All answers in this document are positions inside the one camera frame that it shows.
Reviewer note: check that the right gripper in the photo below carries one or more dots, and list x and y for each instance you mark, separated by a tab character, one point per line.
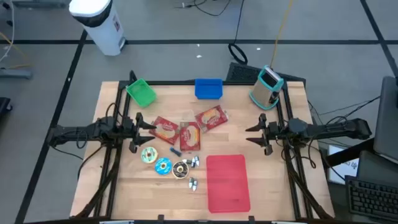
270	130

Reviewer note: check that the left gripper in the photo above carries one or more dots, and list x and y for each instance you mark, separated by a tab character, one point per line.
132	130

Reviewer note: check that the red snack packet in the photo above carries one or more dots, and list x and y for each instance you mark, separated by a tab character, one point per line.
211	119
164	130
190	137

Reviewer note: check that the green iced toy donut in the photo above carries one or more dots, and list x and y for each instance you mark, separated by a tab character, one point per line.
145	158

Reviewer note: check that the blue iced toy donut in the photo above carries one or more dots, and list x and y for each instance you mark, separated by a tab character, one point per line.
159	169

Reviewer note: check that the chocolate iced toy donut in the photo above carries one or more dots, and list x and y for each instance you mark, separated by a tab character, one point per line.
176	173

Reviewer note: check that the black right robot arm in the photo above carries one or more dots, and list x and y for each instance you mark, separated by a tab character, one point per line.
326	129

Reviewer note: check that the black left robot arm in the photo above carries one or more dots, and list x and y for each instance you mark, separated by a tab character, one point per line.
77	132

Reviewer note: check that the green plastic basket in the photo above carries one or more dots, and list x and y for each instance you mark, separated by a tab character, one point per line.
141	93

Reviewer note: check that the small white-capped bottle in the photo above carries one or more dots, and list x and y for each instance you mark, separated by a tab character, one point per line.
190	183
197	161
193	162
186	161
195	185

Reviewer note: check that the red plastic tray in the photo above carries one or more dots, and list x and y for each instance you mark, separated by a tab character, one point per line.
228	183

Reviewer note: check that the blue plastic basket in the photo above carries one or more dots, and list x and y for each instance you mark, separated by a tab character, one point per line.
209	90

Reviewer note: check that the white paper sheet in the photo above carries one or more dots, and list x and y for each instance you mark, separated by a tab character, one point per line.
342	171

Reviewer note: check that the black desk bar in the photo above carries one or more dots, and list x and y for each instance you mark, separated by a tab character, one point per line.
348	154

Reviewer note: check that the white step trash can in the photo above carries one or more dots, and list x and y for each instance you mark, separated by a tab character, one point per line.
102	31

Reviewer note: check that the grey computer monitor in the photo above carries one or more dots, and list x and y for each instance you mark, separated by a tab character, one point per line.
387	124

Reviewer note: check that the black computer keyboard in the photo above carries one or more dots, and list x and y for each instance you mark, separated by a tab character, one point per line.
373	199

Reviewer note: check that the grey stand base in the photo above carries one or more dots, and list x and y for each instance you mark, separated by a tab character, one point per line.
15	73

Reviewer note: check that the black equipment foot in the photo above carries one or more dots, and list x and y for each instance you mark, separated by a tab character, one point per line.
4	104

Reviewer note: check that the black aluminium table frame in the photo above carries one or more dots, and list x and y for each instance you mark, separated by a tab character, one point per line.
174	82

